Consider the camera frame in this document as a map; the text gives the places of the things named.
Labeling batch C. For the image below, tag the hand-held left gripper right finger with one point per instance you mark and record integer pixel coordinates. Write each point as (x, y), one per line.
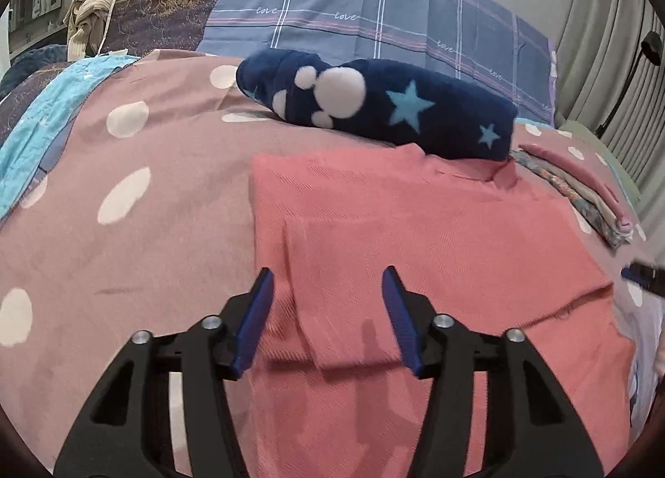
(402, 317)

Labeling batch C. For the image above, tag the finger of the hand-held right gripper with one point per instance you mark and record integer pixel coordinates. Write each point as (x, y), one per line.
(647, 275)

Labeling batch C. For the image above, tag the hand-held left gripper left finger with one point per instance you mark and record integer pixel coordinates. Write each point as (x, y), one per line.
(253, 317)

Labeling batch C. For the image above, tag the pink knit cloth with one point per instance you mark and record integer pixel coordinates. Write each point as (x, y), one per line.
(415, 228)

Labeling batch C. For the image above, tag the beige folded garment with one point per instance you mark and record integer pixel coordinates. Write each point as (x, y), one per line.
(602, 215)

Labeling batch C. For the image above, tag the floral folded garment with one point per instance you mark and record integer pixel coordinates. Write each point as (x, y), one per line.
(574, 195)

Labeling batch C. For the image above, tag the pink polka dot bedsheet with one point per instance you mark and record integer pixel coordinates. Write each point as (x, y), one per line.
(156, 249)

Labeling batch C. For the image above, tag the green sheet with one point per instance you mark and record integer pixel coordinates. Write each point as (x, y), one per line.
(602, 145)

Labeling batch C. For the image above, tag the navy star print blanket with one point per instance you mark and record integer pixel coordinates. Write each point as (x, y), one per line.
(374, 98)

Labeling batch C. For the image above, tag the black stand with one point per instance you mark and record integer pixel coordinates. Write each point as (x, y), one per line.
(649, 49)

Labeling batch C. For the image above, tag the grey curtain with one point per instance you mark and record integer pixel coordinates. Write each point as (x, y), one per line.
(602, 5)

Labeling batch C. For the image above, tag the light blue quilt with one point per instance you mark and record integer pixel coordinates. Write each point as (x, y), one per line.
(47, 119)

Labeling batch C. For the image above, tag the blue plaid pillow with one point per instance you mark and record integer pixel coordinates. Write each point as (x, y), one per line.
(363, 5)

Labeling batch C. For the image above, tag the dark blue fuzzy blanket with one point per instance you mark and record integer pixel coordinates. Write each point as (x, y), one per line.
(26, 67)

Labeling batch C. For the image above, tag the beige clothing pile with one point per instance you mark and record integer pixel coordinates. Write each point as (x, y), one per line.
(88, 15)

